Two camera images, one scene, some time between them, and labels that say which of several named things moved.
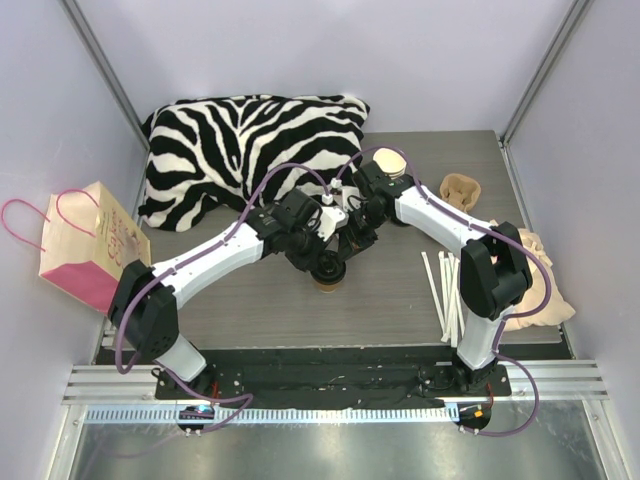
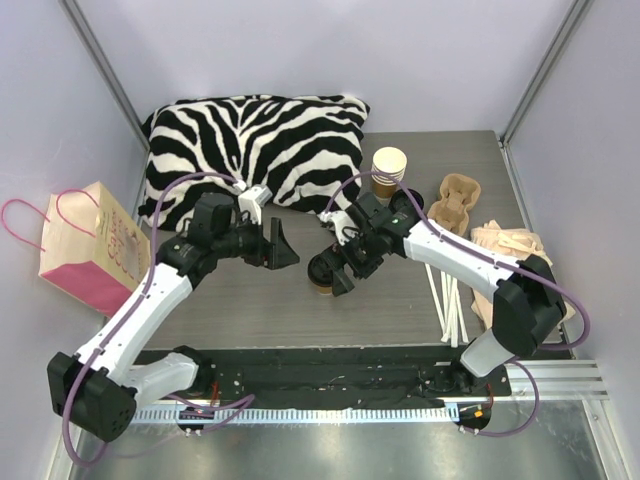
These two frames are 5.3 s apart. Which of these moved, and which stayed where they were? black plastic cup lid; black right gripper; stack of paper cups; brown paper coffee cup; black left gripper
Moved: black right gripper; black left gripper
Stayed: brown paper coffee cup; stack of paper cups; black plastic cup lid
